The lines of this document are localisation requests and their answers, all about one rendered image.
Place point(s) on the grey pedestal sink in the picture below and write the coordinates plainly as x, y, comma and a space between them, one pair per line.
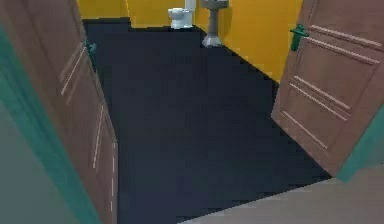
212, 23

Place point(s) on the brown panelled room door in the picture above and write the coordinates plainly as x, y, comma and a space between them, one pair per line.
336, 83
63, 86

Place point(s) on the white toilet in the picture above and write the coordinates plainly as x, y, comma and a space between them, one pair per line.
180, 16

